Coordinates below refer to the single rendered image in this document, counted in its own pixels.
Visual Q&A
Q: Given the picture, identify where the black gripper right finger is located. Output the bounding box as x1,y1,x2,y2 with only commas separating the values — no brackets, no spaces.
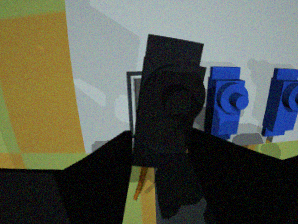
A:
188,128,298,224

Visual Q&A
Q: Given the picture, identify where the white flat panel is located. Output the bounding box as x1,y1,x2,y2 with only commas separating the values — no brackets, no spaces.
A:
64,0,298,153

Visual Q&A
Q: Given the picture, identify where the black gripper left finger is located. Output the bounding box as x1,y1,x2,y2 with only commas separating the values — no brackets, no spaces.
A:
0,131,133,224

